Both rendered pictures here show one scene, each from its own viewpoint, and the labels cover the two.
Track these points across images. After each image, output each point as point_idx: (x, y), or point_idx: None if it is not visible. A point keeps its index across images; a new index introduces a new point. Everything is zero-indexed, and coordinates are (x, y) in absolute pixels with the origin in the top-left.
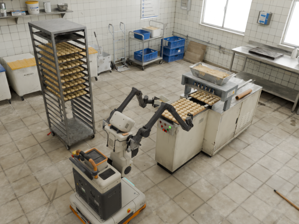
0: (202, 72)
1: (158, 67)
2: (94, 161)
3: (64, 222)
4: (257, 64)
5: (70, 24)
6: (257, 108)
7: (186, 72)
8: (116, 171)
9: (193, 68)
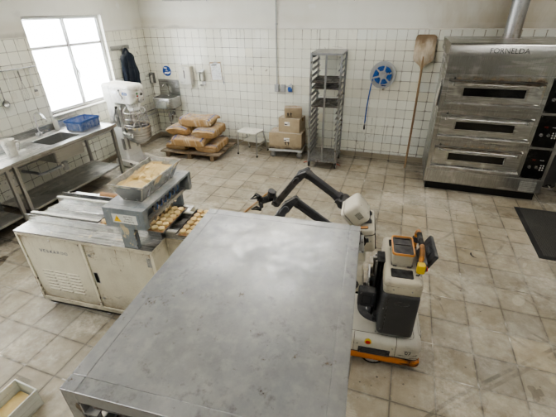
0: (159, 176)
1: None
2: (409, 244)
3: (433, 366)
4: None
5: (218, 247)
6: (19, 262)
7: (129, 209)
8: (386, 239)
9: (148, 183)
